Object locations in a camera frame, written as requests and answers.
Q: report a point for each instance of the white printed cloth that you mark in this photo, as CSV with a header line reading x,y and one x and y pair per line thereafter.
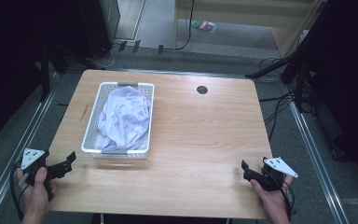
x,y
126,119

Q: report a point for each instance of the white plastic basket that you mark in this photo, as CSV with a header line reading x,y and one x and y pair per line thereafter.
x,y
93,137

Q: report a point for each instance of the metal floor rail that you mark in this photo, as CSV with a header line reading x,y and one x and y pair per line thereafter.
x,y
183,73
9,161
317,161

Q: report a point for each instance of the black tripod stand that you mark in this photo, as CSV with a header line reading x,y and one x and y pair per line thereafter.
x,y
287,62

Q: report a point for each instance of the black cabinet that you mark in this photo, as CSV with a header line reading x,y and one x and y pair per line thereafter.
x,y
99,25

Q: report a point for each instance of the colourful packet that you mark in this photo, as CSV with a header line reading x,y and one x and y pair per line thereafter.
x,y
204,26

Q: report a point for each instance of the wooden shelf unit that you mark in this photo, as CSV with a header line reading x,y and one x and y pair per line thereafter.
x,y
230,15

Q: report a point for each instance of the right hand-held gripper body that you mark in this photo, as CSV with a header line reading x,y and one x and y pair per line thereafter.
x,y
276,169

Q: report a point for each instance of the person's left hand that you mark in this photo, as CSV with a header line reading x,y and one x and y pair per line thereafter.
x,y
36,196

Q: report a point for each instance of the person's right hand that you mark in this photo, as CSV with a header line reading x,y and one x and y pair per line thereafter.
x,y
272,202

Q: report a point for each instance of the black metal stand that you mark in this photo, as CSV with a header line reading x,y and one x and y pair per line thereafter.
x,y
45,74

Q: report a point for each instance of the black table grommet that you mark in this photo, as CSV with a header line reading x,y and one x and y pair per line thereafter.
x,y
202,90

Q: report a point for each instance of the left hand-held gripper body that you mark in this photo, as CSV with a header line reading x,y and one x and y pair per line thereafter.
x,y
31,156

